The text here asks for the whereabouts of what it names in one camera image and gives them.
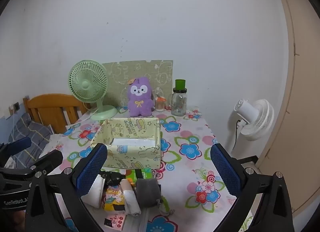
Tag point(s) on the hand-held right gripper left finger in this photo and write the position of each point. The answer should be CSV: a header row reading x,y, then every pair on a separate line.
x,y
91,169

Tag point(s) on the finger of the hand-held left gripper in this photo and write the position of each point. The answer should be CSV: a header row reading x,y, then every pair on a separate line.
x,y
20,145
50,160

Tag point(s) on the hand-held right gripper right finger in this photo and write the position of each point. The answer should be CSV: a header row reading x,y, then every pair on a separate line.
x,y
225,169

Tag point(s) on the black plastic bag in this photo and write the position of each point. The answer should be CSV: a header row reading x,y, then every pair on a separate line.
x,y
113,177

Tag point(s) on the yellow cartoon packet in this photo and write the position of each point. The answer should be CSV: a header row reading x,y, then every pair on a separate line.
x,y
113,195

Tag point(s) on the printed fabric storage box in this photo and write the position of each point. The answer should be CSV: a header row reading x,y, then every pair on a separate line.
x,y
135,157

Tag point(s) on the green tissue packet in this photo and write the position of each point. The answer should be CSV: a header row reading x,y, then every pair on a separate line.
x,y
140,173

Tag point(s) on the white plastic bag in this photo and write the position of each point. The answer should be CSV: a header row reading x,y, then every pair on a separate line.
x,y
131,199

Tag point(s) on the pink sticker sheet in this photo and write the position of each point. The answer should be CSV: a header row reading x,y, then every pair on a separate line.
x,y
116,220

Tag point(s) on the grey fabric pouch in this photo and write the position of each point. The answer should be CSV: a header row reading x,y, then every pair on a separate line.
x,y
147,192

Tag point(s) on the grey plaid bedding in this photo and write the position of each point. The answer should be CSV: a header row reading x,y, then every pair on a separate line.
x,y
32,134

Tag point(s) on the white crumpled cloth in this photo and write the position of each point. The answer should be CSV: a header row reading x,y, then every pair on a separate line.
x,y
10,163

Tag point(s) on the wooden bed headboard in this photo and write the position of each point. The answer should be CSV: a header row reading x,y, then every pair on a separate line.
x,y
50,107

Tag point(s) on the floral tablecloth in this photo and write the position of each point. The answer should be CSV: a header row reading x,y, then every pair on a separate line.
x,y
190,132

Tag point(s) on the white standing fan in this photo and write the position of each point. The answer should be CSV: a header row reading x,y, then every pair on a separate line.
x,y
260,119

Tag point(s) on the glass jar mug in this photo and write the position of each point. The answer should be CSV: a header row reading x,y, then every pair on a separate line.
x,y
179,102

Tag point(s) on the green desk fan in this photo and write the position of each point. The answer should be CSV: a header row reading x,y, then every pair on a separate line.
x,y
86,81

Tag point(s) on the purple plush toy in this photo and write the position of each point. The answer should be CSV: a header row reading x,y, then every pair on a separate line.
x,y
140,97

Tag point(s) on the small jar with orange lid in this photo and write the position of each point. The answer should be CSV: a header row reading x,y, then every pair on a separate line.
x,y
160,105

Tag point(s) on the green plastic cup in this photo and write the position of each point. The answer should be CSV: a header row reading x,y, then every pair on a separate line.
x,y
180,84

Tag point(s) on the green printed board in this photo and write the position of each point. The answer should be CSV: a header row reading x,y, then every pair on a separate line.
x,y
150,71

